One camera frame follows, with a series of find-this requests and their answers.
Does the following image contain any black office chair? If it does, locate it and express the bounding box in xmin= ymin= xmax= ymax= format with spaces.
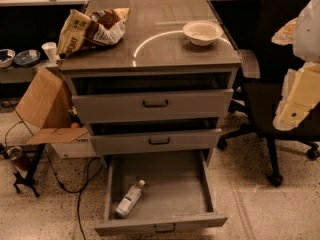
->
xmin=217 ymin=0 xmax=320 ymax=188

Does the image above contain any grey drawer cabinet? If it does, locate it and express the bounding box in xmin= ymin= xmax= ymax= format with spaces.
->
xmin=59 ymin=0 xmax=242 ymax=172

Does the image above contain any grey drawer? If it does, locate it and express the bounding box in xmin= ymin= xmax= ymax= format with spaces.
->
xmin=95 ymin=149 xmax=227 ymax=237
xmin=91 ymin=118 xmax=221 ymax=155
xmin=72 ymin=73 xmax=232 ymax=124

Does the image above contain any black floor cable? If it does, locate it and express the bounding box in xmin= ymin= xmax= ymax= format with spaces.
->
xmin=0 ymin=98 xmax=104 ymax=240

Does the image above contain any grey bottom drawer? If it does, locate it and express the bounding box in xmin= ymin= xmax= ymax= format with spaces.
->
xmin=95 ymin=149 xmax=227 ymax=237

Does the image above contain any brown cardboard box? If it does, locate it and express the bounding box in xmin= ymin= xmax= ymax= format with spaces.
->
xmin=16 ymin=68 xmax=88 ymax=144

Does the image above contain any brown glass jar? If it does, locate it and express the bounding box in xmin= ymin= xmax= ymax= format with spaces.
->
xmin=8 ymin=146 xmax=31 ymax=171

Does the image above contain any grey top drawer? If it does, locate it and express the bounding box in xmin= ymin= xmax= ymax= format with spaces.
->
xmin=72 ymin=73 xmax=232 ymax=124

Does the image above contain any grey middle drawer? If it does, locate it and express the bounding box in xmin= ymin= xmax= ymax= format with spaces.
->
xmin=91 ymin=118 xmax=221 ymax=155

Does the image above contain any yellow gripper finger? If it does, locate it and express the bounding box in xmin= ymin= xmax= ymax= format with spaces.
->
xmin=271 ymin=18 xmax=297 ymax=46
xmin=273 ymin=63 xmax=320 ymax=131

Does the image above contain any yellow brown chip bag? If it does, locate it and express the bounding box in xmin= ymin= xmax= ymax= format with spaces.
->
xmin=57 ymin=8 xmax=130 ymax=55

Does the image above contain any white printed box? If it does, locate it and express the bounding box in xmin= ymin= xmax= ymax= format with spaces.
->
xmin=52 ymin=133 xmax=96 ymax=159

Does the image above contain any white paper cup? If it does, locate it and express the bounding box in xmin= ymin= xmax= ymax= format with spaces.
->
xmin=42 ymin=42 xmax=58 ymax=63

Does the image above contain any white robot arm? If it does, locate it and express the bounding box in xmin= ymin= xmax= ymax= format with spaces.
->
xmin=272 ymin=0 xmax=320 ymax=131

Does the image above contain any black metal stand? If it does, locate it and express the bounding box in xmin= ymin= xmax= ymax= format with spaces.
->
xmin=0 ymin=144 xmax=45 ymax=197

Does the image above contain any clear plastic bottle white label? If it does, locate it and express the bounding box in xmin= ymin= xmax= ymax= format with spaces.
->
xmin=115 ymin=180 xmax=145 ymax=218

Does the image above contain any white blue bowl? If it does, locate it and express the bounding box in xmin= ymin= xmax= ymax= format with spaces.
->
xmin=0 ymin=49 xmax=16 ymax=68

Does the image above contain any dark blue bowl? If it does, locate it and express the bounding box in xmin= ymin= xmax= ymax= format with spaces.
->
xmin=14 ymin=49 xmax=41 ymax=67

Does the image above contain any low grey shelf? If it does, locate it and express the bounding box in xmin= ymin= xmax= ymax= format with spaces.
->
xmin=0 ymin=60 xmax=59 ymax=84

